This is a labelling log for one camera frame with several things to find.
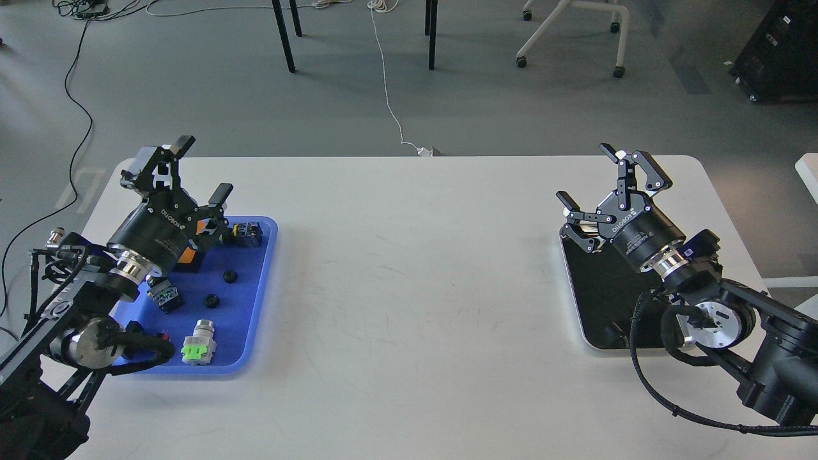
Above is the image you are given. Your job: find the black equipment case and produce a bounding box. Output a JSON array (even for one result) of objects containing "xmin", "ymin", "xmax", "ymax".
[{"xmin": 729, "ymin": 1, "xmax": 817, "ymax": 103}]

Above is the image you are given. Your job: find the black table leg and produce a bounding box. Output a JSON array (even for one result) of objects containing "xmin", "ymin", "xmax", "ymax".
[
  {"xmin": 271, "ymin": 0, "xmax": 297, "ymax": 73},
  {"xmin": 424, "ymin": 0, "xmax": 438, "ymax": 71},
  {"xmin": 289, "ymin": 0, "xmax": 303, "ymax": 37}
]

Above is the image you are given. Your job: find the black table leg left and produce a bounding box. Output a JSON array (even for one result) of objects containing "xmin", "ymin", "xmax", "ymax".
[{"xmin": 271, "ymin": 0, "xmax": 297, "ymax": 73}]

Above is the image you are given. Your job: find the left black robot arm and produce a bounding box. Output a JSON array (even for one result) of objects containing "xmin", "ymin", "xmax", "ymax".
[{"xmin": 1, "ymin": 135, "xmax": 233, "ymax": 459}]

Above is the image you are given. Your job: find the white table corner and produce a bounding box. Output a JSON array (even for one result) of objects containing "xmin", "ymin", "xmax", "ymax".
[{"xmin": 795, "ymin": 153, "xmax": 818, "ymax": 202}]

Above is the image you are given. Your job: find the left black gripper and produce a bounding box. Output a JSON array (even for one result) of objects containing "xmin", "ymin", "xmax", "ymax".
[{"xmin": 107, "ymin": 135, "xmax": 234, "ymax": 286}]

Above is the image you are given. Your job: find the red emergency stop button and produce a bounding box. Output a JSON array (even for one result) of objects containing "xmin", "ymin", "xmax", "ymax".
[{"xmin": 146, "ymin": 276, "xmax": 184, "ymax": 314}]

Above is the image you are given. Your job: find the black red push button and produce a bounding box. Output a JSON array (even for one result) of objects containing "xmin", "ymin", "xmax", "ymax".
[{"xmin": 125, "ymin": 320, "xmax": 169, "ymax": 341}]

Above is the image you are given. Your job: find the white floor cable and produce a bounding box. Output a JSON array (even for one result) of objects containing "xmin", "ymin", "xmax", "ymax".
[{"xmin": 146, "ymin": 0, "xmax": 434, "ymax": 157}]

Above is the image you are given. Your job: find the green push button switch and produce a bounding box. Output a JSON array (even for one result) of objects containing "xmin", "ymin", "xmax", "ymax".
[{"xmin": 221, "ymin": 222, "xmax": 263, "ymax": 248}]

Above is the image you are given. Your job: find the white wheeled chair base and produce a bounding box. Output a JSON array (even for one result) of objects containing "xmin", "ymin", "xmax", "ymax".
[{"xmin": 516, "ymin": 0, "xmax": 631, "ymax": 79}]

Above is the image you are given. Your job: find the black floor cable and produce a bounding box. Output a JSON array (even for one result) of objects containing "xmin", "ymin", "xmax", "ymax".
[{"xmin": 0, "ymin": 0, "xmax": 149, "ymax": 317}]

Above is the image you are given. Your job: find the orange button box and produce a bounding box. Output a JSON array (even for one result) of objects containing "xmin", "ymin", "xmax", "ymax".
[{"xmin": 173, "ymin": 247, "xmax": 205, "ymax": 273}]

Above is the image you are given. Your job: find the black table leg right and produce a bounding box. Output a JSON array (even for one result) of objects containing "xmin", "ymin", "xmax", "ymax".
[{"xmin": 424, "ymin": 0, "xmax": 438, "ymax": 71}]

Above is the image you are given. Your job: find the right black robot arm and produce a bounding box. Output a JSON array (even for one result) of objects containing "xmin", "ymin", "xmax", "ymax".
[{"xmin": 556, "ymin": 142, "xmax": 816, "ymax": 437}]

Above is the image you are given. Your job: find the silver green indicator switch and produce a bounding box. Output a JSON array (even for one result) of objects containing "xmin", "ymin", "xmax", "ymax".
[{"xmin": 181, "ymin": 318, "xmax": 217, "ymax": 365}]

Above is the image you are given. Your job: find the black table leg rear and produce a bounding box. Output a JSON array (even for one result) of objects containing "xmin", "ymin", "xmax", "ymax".
[{"xmin": 289, "ymin": 0, "xmax": 303, "ymax": 37}]

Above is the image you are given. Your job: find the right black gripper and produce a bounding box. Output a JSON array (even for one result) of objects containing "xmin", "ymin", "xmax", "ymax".
[{"xmin": 555, "ymin": 143, "xmax": 687, "ymax": 272}]

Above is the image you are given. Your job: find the silver metal tray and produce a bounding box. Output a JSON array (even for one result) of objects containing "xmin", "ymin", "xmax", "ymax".
[{"xmin": 561, "ymin": 239, "xmax": 664, "ymax": 350}]

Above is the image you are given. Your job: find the blue plastic tray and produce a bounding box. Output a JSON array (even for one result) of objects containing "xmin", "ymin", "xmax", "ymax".
[{"xmin": 112, "ymin": 216, "xmax": 278, "ymax": 376}]

